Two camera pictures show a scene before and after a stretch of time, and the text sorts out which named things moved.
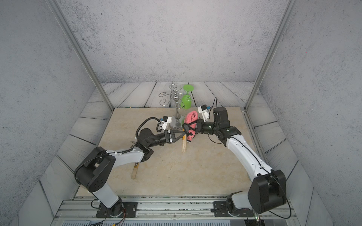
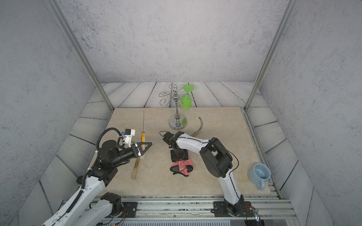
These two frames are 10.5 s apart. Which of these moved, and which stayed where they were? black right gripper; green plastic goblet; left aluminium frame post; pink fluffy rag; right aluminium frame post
Moved: black right gripper; pink fluffy rag
Stayed: green plastic goblet; right aluminium frame post; left aluminium frame post
